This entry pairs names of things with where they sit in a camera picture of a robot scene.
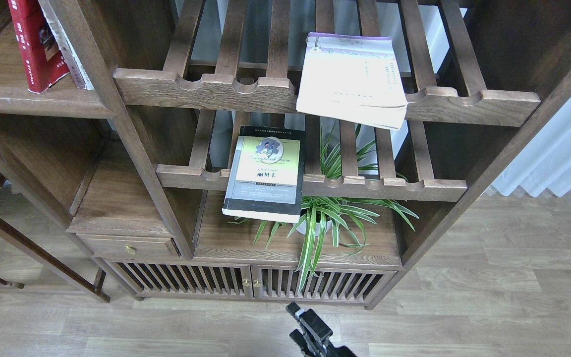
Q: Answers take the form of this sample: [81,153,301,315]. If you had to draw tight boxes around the white plant pot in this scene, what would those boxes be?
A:
[295,213,333,237]

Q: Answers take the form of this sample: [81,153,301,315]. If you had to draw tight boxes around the green spider plant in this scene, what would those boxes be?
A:
[231,121,420,293]

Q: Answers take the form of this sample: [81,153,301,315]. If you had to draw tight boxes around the white standing book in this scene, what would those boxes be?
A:
[39,0,94,90]

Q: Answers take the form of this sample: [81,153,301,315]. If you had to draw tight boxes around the white curtain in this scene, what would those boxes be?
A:
[490,98,571,197]

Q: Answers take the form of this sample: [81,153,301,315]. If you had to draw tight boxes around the red book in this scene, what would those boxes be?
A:
[7,0,69,93]

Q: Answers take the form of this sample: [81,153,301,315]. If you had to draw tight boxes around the white and purple book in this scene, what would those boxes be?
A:
[295,32,408,130]

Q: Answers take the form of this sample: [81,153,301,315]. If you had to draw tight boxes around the dark wooden bookshelf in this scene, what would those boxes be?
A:
[0,0,571,309]

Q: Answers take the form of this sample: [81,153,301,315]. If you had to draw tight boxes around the grey and green book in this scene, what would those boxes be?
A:
[222,125,306,223]

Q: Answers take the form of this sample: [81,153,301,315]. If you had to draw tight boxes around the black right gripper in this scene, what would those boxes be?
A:
[286,302,356,357]

